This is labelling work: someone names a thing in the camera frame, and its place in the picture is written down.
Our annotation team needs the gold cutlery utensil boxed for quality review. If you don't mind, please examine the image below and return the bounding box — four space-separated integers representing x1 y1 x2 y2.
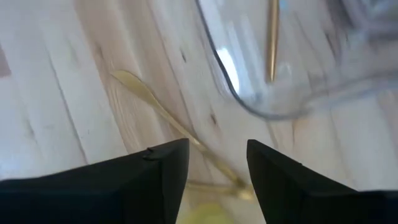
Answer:
111 69 249 195
265 0 281 84

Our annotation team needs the clear plastic bin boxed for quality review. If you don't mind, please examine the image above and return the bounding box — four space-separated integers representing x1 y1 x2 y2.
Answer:
195 0 398 121

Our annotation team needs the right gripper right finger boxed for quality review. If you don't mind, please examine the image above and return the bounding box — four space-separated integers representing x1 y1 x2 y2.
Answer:
246 139 398 224

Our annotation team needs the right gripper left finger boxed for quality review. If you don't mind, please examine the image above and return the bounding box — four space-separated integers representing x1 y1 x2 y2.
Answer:
0 138 190 224

